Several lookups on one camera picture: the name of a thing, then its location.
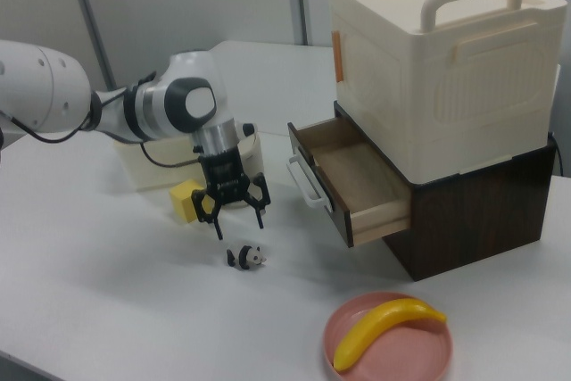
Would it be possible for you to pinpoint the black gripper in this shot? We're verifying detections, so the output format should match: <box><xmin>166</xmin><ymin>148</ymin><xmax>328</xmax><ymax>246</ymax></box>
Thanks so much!
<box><xmin>190</xmin><ymin>120</ymin><xmax>272</xmax><ymax>241</ymax></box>

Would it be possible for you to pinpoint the black and white panda toy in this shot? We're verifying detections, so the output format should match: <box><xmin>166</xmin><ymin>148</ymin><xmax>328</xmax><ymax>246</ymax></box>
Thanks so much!
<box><xmin>225</xmin><ymin>244</ymin><xmax>269</xmax><ymax>271</ymax></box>

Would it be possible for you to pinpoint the yellow toy banana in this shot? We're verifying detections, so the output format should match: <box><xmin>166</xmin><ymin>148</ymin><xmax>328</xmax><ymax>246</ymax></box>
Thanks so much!
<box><xmin>332</xmin><ymin>296</ymin><xmax>448</xmax><ymax>373</ymax></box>

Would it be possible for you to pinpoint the dark wood drawer cabinet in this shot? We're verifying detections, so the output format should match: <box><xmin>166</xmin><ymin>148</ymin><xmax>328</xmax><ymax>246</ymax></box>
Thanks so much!
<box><xmin>333</xmin><ymin>101</ymin><xmax>559</xmax><ymax>283</ymax></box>

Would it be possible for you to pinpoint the yellow cube block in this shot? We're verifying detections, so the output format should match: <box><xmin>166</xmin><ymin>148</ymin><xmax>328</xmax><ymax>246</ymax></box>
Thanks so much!
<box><xmin>169</xmin><ymin>178</ymin><xmax>207</xmax><ymax>225</ymax></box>

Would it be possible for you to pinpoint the cream plastic bin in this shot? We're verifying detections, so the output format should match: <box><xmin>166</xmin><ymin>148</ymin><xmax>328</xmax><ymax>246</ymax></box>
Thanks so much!
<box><xmin>112</xmin><ymin>130</ymin><xmax>264</xmax><ymax>210</ymax></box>

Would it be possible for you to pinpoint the pink plate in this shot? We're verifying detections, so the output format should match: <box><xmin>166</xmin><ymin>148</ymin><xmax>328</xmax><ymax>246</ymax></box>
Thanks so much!
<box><xmin>322</xmin><ymin>290</ymin><xmax>454</xmax><ymax>381</ymax></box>

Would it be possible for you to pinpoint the cream plastic storage box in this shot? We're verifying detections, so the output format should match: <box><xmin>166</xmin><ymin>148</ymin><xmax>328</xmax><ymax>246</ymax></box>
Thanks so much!
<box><xmin>326</xmin><ymin>0</ymin><xmax>566</xmax><ymax>187</ymax></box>

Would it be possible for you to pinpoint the open wooden drawer white handle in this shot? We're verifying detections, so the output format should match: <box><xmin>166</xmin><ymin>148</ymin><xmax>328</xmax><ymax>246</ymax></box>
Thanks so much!
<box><xmin>285</xmin><ymin>115</ymin><xmax>412</xmax><ymax>249</ymax></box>

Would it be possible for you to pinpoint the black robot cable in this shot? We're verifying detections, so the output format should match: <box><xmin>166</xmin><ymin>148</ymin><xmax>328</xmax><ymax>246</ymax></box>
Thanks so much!
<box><xmin>0</xmin><ymin>70</ymin><xmax>202</xmax><ymax>168</ymax></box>

